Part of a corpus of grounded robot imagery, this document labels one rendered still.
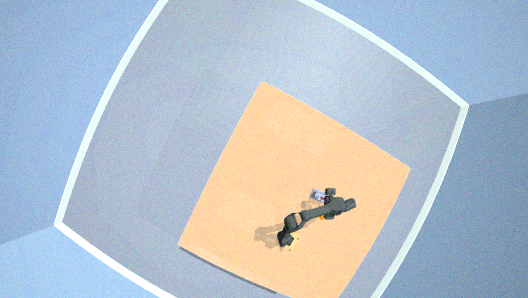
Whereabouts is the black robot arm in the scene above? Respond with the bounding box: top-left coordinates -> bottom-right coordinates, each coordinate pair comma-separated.
276,196 -> 357,247

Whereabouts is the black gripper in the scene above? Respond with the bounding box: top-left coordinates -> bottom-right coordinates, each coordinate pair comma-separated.
323,187 -> 336,220

